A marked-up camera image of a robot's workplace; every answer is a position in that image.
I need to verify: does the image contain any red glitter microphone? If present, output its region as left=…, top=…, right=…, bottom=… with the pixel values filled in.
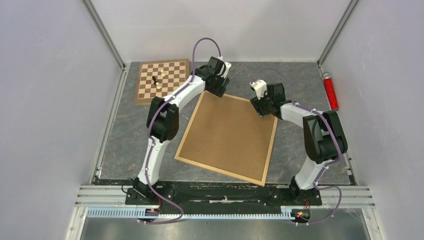
left=322, top=72, right=339, bottom=110

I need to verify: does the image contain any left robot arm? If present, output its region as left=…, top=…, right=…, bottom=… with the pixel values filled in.
left=125, top=56, right=232, bottom=205

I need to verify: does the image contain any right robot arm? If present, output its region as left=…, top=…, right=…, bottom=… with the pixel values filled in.
left=249, top=79, right=348, bottom=204

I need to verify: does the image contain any wooden chessboard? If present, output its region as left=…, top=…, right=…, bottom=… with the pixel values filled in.
left=134, top=58, right=191, bottom=105

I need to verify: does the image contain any black chess piece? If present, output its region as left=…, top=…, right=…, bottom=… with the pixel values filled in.
left=152, top=76, right=158, bottom=85

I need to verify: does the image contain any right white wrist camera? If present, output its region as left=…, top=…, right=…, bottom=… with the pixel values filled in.
left=249, top=79, right=267, bottom=100

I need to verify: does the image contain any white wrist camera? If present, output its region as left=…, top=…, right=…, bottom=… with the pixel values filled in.
left=249, top=79, right=267, bottom=100
left=218, top=62, right=232, bottom=79

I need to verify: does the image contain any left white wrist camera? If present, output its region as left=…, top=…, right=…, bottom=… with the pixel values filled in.
left=218, top=62, right=232, bottom=79

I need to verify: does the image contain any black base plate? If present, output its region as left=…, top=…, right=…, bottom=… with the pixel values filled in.
left=125, top=181, right=322, bottom=216

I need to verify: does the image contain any white slotted cable duct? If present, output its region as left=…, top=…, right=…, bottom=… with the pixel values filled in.
left=86, top=207, right=307, bottom=221

